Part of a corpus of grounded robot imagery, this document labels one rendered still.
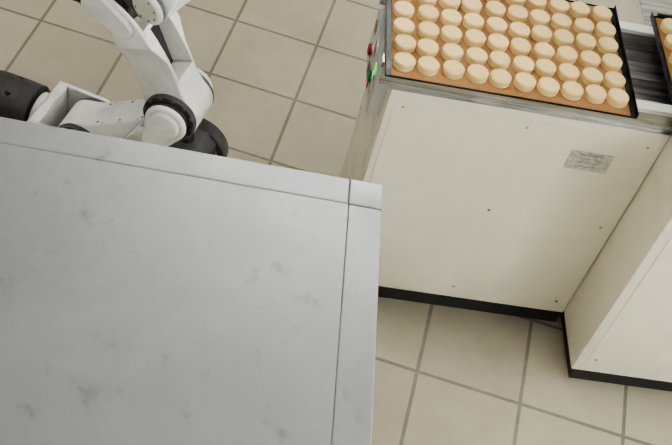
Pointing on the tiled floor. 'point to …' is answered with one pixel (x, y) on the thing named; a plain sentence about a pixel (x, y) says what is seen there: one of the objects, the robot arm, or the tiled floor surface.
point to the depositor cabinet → (629, 280)
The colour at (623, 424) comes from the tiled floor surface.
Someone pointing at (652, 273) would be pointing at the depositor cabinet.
